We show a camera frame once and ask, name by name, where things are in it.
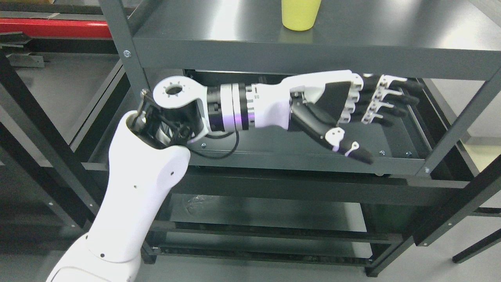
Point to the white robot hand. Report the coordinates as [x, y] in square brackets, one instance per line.
[316, 102]

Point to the yellow plastic cup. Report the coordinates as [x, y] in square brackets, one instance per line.
[299, 15]

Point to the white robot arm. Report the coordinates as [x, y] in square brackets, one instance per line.
[149, 151]

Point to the dark grey metal shelf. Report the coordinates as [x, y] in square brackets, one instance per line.
[449, 46]

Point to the red beam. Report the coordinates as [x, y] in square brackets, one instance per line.
[56, 28]

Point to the black metal rack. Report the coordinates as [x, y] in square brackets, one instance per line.
[59, 97]

